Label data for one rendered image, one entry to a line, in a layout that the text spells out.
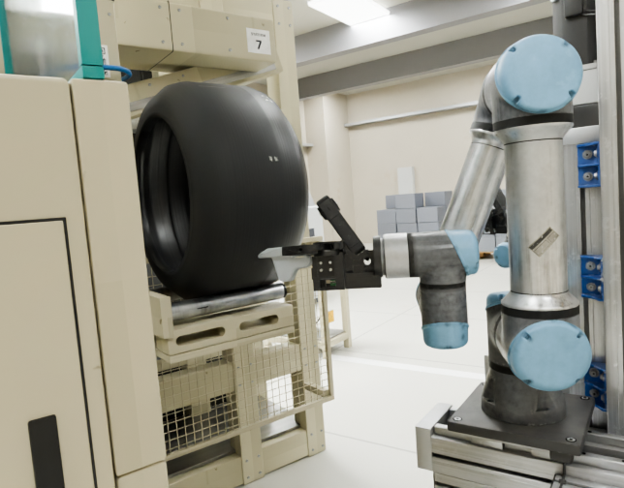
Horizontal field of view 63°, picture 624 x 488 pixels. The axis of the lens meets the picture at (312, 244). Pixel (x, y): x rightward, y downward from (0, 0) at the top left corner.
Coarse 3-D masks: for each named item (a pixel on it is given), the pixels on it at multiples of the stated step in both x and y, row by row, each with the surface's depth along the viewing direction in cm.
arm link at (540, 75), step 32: (512, 64) 73; (544, 64) 73; (576, 64) 72; (512, 96) 73; (544, 96) 72; (512, 128) 76; (544, 128) 74; (512, 160) 78; (544, 160) 76; (512, 192) 79; (544, 192) 76; (512, 224) 80; (544, 224) 77; (512, 256) 81; (544, 256) 77; (512, 288) 82; (544, 288) 77; (512, 320) 80; (544, 320) 76; (576, 320) 77; (512, 352) 78; (544, 352) 76; (576, 352) 75; (544, 384) 77
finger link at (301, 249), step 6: (288, 246) 84; (294, 246) 84; (300, 246) 83; (306, 246) 83; (312, 246) 83; (318, 246) 83; (324, 246) 84; (282, 252) 85; (288, 252) 85; (294, 252) 84; (300, 252) 83; (306, 252) 83; (312, 252) 83
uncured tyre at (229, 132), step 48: (192, 96) 123; (240, 96) 129; (144, 144) 148; (192, 144) 117; (240, 144) 119; (288, 144) 127; (144, 192) 160; (192, 192) 119; (240, 192) 117; (288, 192) 125; (144, 240) 151; (192, 240) 122; (240, 240) 121; (288, 240) 130; (192, 288) 131; (240, 288) 135
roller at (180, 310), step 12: (252, 288) 138; (264, 288) 139; (276, 288) 140; (192, 300) 127; (204, 300) 128; (216, 300) 130; (228, 300) 131; (240, 300) 134; (252, 300) 136; (264, 300) 138; (180, 312) 124; (192, 312) 126; (204, 312) 128
